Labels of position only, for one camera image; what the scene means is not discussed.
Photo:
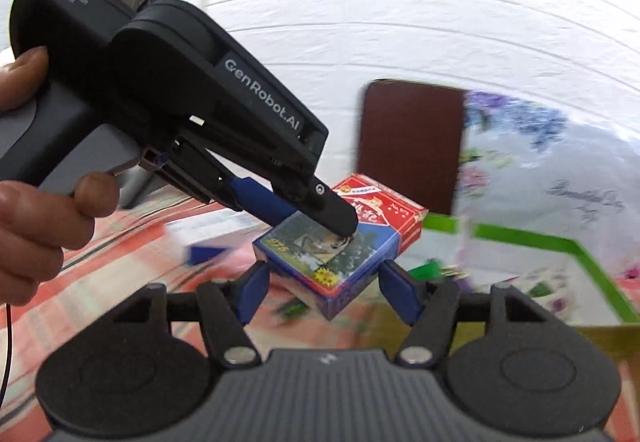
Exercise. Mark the red playing card box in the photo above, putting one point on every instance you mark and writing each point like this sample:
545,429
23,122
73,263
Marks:
378,204

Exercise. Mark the floral pillow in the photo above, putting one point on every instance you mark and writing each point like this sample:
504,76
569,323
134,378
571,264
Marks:
529,166

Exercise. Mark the green plastic toy piece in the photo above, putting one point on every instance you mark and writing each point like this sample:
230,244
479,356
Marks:
432,269

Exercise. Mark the dark brown headboard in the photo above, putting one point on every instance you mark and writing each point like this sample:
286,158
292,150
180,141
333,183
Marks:
410,140

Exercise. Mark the white HP box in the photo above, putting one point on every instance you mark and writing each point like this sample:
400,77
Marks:
213,235

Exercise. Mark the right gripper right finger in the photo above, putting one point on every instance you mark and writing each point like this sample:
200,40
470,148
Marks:
429,308

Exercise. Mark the person's left hand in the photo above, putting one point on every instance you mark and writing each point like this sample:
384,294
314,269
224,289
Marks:
38,227

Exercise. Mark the plaid bed blanket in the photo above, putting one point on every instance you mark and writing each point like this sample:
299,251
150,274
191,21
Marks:
128,250

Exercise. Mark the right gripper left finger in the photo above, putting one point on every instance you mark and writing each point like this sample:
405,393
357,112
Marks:
225,309

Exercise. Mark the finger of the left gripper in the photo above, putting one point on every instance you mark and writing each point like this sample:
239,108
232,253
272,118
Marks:
254,198
315,199

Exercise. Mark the green cardboard box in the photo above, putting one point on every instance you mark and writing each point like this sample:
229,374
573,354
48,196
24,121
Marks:
558,272

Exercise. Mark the blue playing card box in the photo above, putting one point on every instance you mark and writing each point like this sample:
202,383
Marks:
324,271

